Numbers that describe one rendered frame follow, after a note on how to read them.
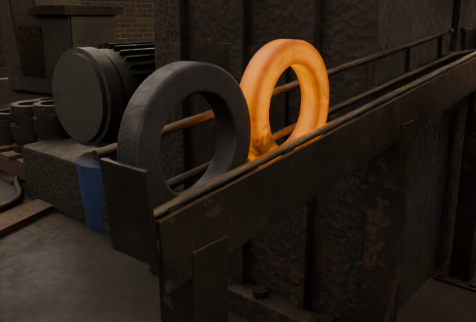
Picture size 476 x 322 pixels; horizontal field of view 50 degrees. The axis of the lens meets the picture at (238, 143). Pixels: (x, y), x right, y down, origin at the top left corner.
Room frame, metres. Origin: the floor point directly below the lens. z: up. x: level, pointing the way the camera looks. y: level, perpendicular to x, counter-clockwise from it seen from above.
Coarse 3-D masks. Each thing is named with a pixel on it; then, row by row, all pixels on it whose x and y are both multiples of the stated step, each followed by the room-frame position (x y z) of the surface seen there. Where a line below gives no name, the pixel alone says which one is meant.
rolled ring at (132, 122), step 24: (168, 72) 0.54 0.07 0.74; (192, 72) 0.55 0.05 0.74; (216, 72) 0.58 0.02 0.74; (144, 96) 0.52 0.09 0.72; (168, 96) 0.53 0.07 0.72; (216, 96) 0.59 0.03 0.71; (240, 96) 0.62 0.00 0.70; (144, 120) 0.50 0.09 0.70; (216, 120) 0.63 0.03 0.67; (240, 120) 0.62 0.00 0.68; (120, 144) 0.51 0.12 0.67; (144, 144) 0.50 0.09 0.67; (216, 144) 0.63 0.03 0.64; (240, 144) 0.62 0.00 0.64; (144, 168) 0.50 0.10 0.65; (216, 168) 0.61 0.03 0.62; (168, 192) 0.52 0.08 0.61
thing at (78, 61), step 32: (64, 64) 1.98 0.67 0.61; (96, 64) 1.88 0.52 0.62; (128, 64) 1.97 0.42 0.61; (64, 96) 1.99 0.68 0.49; (96, 96) 1.85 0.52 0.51; (128, 96) 1.91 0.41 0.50; (64, 128) 2.00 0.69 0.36; (96, 128) 1.86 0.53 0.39; (32, 160) 2.10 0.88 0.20; (64, 160) 1.94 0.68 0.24; (32, 192) 2.12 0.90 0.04; (64, 192) 1.94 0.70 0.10
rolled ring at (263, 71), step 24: (264, 48) 0.68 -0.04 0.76; (288, 48) 0.69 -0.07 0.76; (312, 48) 0.73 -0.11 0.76; (264, 72) 0.65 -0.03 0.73; (312, 72) 0.74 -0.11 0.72; (264, 96) 0.65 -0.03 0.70; (312, 96) 0.75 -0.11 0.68; (264, 120) 0.65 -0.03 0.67; (312, 120) 0.75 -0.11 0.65; (264, 144) 0.65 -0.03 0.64
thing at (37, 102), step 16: (0, 112) 2.65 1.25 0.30; (16, 112) 2.41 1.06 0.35; (32, 112) 2.41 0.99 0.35; (48, 112) 2.23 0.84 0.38; (0, 128) 2.56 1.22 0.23; (16, 128) 2.40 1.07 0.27; (32, 128) 2.41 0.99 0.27; (48, 128) 2.24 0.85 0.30; (0, 144) 2.56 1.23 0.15; (16, 144) 2.44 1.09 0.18; (0, 160) 2.52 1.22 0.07; (16, 160) 2.28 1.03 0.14
